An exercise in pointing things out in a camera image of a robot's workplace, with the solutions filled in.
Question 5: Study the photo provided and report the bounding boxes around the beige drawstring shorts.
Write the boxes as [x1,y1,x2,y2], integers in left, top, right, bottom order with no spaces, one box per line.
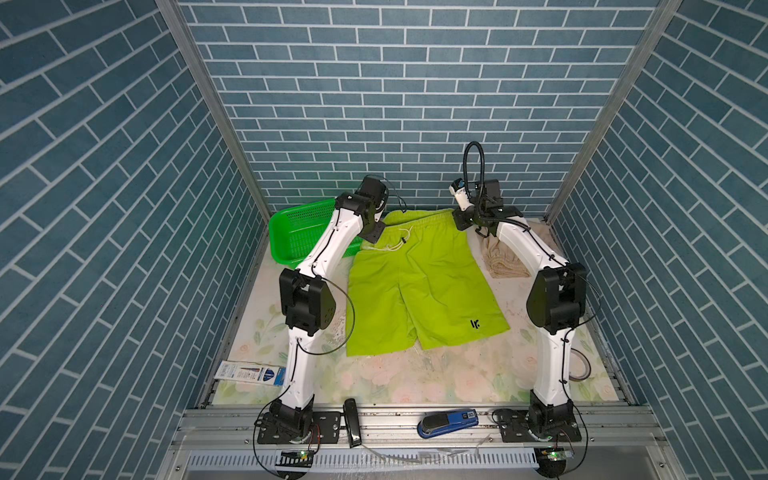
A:
[479,221,565,278]

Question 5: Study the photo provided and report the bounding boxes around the lime green shorts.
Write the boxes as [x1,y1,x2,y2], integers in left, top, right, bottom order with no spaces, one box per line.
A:
[346,210,509,357]

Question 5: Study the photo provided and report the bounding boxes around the green plastic basket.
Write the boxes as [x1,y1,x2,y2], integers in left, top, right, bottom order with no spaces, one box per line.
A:
[269,195,369,278]

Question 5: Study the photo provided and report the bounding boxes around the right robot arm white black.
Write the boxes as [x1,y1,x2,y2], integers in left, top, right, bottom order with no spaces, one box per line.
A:
[449,179,588,440]

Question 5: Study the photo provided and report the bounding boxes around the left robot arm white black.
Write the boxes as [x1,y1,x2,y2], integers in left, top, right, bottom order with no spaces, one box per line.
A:
[269,176,388,439]

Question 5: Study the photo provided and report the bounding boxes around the white blue paper card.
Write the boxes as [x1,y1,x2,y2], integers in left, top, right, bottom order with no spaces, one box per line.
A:
[214,361,286,386]

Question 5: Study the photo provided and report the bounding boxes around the black remote-like device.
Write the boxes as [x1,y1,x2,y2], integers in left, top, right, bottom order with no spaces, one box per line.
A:
[343,398,362,448]

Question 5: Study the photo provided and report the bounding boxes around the blue black stapler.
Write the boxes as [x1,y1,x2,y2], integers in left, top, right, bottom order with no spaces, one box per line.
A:
[417,409,479,439]

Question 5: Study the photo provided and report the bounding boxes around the left circuit board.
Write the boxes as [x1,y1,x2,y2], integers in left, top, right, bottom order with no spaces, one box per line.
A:
[275,450,315,471]

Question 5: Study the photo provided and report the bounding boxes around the circuit board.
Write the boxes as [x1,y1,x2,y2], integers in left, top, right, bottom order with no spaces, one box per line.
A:
[534,448,567,479]
[275,450,315,471]

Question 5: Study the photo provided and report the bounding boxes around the right circuit board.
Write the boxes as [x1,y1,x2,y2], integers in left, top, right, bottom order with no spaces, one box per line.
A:
[534,448,567,479]

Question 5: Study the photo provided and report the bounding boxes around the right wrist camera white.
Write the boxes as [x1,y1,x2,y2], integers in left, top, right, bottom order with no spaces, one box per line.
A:
[449,178,474,212]

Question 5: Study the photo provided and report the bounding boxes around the right black corrugated cable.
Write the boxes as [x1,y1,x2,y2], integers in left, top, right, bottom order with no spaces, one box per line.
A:
[461,140,487,199]

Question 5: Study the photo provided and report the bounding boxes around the brown tape ring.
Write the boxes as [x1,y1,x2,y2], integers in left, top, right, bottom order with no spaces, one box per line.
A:
[568,347,593,383]

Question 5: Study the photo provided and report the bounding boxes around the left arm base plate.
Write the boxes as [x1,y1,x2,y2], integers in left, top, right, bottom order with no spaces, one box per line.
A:
[256,411,342,445]

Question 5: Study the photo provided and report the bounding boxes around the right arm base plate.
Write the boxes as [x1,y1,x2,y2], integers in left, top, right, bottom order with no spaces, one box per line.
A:
[491,408,582,443]

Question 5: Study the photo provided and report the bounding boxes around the aluminium front rail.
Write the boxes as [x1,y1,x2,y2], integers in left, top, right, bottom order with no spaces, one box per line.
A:
[171,404,668,450]

